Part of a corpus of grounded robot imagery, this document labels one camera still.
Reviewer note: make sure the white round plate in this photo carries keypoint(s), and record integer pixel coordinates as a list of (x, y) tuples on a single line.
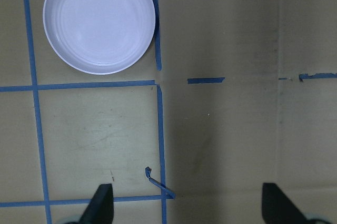
[(99, 37)]

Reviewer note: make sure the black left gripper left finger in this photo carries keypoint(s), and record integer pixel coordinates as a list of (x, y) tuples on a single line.
[(101, 207)]

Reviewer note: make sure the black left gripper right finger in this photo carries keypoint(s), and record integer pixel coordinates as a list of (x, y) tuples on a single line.
[(277, 207)]

